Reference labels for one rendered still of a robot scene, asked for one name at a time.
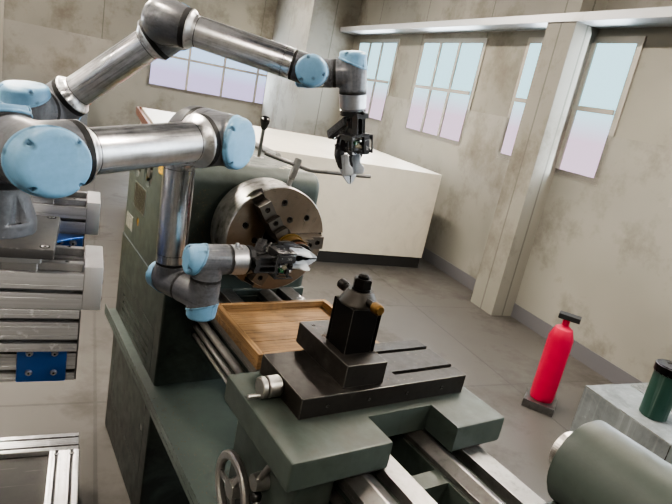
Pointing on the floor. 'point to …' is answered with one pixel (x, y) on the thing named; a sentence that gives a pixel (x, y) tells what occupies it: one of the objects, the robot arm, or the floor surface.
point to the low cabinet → (357, 199)
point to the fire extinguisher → (551, 366)
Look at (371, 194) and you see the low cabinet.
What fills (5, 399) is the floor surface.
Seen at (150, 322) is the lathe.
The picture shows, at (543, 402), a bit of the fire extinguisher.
